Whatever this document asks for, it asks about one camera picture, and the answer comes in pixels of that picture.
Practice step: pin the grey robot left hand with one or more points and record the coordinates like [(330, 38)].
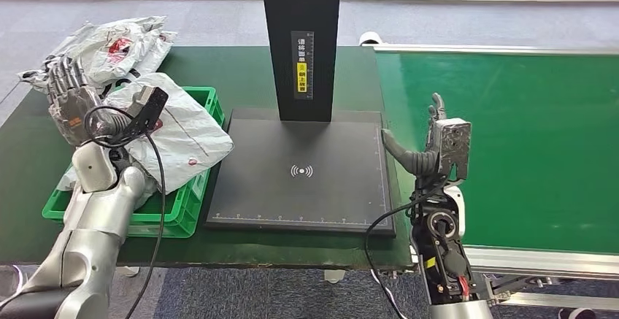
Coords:
[(75, 106)]

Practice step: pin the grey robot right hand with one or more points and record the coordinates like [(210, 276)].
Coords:
[(416, 157)]

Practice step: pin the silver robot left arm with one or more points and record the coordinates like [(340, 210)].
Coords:
[(92, 239)]

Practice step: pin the green conveyor belt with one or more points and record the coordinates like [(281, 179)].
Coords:
[(508, 138)]

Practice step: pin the black inbound scanner machine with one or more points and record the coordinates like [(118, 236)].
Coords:
[(300, 171)]

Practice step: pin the white bag with black print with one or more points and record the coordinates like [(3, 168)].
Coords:
[(36, 79)]

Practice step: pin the white bag with red print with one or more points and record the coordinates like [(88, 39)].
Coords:
[(116, 46)]

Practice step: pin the white table foot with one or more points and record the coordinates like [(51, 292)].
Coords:
[(334, 276)]

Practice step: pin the dark green table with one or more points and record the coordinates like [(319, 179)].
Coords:
[(217, 70)]

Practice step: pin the green plastic crate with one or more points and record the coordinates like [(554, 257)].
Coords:
[(184, 205)]

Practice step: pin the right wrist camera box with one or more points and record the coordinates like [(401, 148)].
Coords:
[(452, 147)]

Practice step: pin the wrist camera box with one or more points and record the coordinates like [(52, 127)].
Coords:
[(147, 109), (452, 147)]

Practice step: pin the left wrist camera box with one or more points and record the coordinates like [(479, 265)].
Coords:
[(147, 109)]

